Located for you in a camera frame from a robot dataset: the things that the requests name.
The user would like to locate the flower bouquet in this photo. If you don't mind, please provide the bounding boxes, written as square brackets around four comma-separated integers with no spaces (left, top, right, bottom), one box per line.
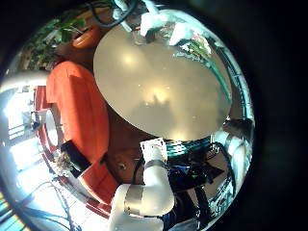
[172,30,215,65]

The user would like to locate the orange curved seat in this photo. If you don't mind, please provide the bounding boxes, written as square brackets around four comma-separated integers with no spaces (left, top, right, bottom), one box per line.
[71,25,104,50]

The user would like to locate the orange sofa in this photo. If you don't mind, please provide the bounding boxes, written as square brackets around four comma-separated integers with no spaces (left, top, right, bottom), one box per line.
[33,61,120,219]

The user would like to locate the green leafy plant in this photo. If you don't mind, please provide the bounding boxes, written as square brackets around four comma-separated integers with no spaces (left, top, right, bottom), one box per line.
[18,13,88,70]

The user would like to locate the black floor cable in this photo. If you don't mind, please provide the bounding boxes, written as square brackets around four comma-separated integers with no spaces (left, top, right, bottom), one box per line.
[17,181,83,231]

